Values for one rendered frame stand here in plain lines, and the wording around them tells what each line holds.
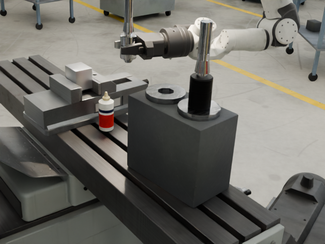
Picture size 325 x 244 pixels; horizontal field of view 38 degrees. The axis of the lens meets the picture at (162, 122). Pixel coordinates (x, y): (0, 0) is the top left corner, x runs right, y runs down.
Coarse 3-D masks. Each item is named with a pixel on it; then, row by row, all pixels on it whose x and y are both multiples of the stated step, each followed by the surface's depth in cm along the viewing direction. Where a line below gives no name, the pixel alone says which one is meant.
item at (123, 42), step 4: (120, 40) 132; (124, 40) 130; (128, 40) 130; (132, 40) 131; (136, 40) 132; (120, 44) 132; (124, 44) 131; (128, 44) 131; (132, 44) 131; (120, 56) 134; (124, 56) 132; (128, 56) 132; (132, 56) 133; (128, 60) 133
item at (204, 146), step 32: (128, 96) 105; (160, 96) 101; (128, 128) 108; (160, 128) 100; (192, 128) 92; (224, 128) 96; (128, 160) 112; (160, 160) 103; (192, 160) 95; (224, 160) 101; (192, 192) 98
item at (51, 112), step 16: (64, 80) 130; (112, 80) 143; (128, 80) 145; (32, 96) 130; (48, 96) 131; (64, 96) 129; (80, 96) 128; (96, 96) 132; (112, 96) 135; (32, 112) 128; (48, 112) 123; (64, 112) 127; (80, 112) 130; (96, 112) 134; (48, 128) 125; (64, 128) 127
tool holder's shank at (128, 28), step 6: (126, 0) 127; (132, 0) 127; (126, 6) 127; (132, 6) 128; (126, 12) 128; (132, 12) 128; (126, 18) 129; (132, 18) 129; (126, 24) 129; (132, 24) 130; (126, 30) 130; (132, 30) 130
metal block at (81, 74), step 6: (66, 66) 131; (72, 66) 131; (78, 66) 131; (84, 66) 131; (66, 72) 132; (72, 72) 129; (78, 72) 128; (84, 72) 129; (90, 72) 131; (72, 78) 130; (78, 78) 129; (84, 78) 130; (90, 78) 132; (78, 84) 130; (84, 84) 131; (90, 84) 132
